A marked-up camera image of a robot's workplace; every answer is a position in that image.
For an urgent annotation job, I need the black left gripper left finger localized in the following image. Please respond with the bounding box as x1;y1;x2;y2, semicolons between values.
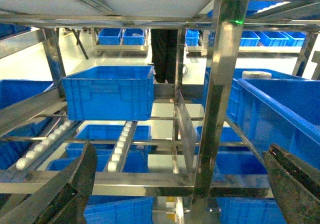
0;141;98;224

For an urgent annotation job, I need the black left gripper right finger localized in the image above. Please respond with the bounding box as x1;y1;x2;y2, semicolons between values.
262;143;320;224

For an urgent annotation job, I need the stainless steel shelf rack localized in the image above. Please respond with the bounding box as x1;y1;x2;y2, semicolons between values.
0;0;320;219

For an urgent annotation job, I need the blue bin upper right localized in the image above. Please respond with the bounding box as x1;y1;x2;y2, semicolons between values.
225;68;320;169

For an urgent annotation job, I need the blue crate on shelf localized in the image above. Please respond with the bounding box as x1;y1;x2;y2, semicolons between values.
62;65;155;121

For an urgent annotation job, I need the person in black trousers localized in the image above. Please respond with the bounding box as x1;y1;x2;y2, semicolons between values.
151;29;178;84

